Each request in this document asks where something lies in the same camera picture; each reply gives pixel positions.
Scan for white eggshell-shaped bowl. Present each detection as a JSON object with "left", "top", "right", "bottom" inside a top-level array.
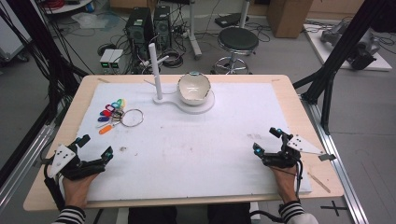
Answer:
[{"left": 177, "top": 71, "right": 212, "bottom": 106}]

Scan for person's right hand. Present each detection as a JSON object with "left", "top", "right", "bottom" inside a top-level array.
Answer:
[{"left": 268, "top": 165, "right": 301, "bottom": 205}]

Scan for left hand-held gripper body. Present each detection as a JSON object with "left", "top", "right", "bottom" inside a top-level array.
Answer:
[{"left": 43, "top": 143, "right": 106, "bottom": 181}]

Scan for round white table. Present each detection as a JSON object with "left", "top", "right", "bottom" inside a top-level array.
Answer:
[{"left": 42, "top": 0, "right": 94, "bottom": 15}]

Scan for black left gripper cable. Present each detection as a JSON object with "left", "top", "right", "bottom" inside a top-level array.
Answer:
[{"left": 42, "top": 161, "right": 67, "bottom": 213}]

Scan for black round stool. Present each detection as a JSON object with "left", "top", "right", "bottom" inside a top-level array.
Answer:
[{"left": 212, "top": 26, "right": 261, "bottom": 76}]

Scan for white platform board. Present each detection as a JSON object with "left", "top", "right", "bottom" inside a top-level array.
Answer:
[{"left": 303, "top": 22, "right": 393, "bottom": 72}]

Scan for aluminium rail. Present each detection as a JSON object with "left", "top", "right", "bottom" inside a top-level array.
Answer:
[
  {"left": 0, "top": 123, "right": 58, "bottom": 213},
  {"left": 300, "top": 92, "right": 371, "bottom": 224}
]

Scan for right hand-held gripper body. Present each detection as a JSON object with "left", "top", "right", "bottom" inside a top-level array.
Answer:
[{"left": 261, "top": 133, "right": 327, "bottom": 171}]

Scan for white table mat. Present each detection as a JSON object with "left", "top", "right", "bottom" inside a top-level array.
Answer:
[{"left": 76, "top": 81, "right": 313, "bottom": 203}]

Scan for white power supply unit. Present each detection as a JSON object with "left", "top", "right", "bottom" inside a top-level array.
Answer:
[
  {"left": 99, "top": 49, "right": 116, "bottom": 70},
  {"left": 108, "top": 49, "right": 125, "bottom": 75}
]

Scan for cardboard box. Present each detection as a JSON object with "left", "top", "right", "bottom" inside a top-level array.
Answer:
[{"left": 265, "top": 0, "right": 315, "bottom": 39}]

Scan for grey machine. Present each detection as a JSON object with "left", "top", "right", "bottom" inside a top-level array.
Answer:
[{"left": 319, "top": 21, "right": 381, "bottom": 71}]

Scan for person's left hand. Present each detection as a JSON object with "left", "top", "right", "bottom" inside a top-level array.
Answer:
[{"left": 62, "top": 172, "right": 99, "bottom": 210}]

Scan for person's legs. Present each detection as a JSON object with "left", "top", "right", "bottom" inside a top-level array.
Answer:
[{"left": 127, "top": 203, "right": 252, "bottom": 224}]

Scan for bunch of colourful key tags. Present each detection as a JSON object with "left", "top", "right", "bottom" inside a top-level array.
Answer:
[{"left": 96, "top": 98, "right": 127, "bottom": 135}]

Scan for thin wooden stick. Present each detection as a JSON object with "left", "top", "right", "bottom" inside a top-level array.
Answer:
[{"left": 306, "top": 172, "right": 332, "bottom": 194}]

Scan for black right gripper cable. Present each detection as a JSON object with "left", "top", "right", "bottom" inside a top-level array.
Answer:
[{"left": 248, "top": 158, "right": 305, "bottom": 224}]

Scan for coil of black cables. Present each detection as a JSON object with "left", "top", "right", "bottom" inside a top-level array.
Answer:
[{"left": 161, "top": 49, "right": 185, "bottom": 69}]

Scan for large metal ring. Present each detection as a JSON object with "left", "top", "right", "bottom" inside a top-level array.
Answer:
[{"left": 120, "top": 107, "right": 145, "bottom": 128}]

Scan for white desk leg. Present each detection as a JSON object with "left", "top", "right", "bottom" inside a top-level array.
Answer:
[
  {"left": 238, "top": 0, "right": 251, "bottom": 30},
  {"left": 187, "top": 0, "right": 204, "bottom": 61}
]

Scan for black computer tower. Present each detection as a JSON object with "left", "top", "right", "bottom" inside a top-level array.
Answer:
[
  {"left": 152, "top": 5, "right": 173, "bottom": 49},
  {"left": 125, "top": 7, "right": 154, "bottom": 61}
]

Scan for white stand with pole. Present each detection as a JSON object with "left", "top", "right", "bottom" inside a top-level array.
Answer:
[{"left": 143, "top": 42, "right": 216, "bottom": 116}]

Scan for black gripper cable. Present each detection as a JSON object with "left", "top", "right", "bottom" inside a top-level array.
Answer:
[
  {"left": 42, "top": 161, "right": 67, "bottom": 213},
  {"left": 248, "top": 158, "right": 305, "bottom": 224}
]

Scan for black metal frame strut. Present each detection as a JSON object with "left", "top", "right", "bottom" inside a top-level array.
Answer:
[
  {"left": 292, "top": 0, "right": 396, "bottom": 135},
  {"left": 0, "top": 0, "right": 90, "bottom": 125}
]

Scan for clear plastic sheet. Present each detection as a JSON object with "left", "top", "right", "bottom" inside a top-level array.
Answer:
[{"left": 70, "top": 11, "right": 120, "bottom": 33}]

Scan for flat black case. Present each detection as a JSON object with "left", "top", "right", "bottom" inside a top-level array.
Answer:
[{"left": 214, "top": 12, "right": 250, "bottom": 29}]

